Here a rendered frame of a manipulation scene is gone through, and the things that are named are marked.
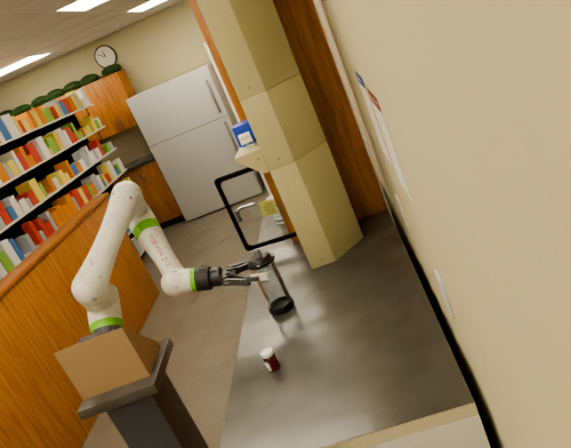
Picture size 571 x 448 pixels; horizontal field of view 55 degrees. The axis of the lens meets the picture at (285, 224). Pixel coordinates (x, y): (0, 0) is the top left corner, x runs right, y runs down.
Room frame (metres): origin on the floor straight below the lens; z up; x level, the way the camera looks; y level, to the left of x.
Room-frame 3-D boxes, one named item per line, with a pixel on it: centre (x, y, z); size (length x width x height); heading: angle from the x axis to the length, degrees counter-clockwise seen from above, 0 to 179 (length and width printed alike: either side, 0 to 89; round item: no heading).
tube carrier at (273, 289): (1.94, 0.14, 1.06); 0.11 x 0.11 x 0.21
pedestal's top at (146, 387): (1.97, 0.82, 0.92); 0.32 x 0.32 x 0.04; 83
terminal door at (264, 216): (2.52, 0.09, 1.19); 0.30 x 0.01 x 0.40; 73
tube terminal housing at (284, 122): (2.30, -0.18, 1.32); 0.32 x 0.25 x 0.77; 170
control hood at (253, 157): (2.33, 0.00, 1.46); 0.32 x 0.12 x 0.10; 170
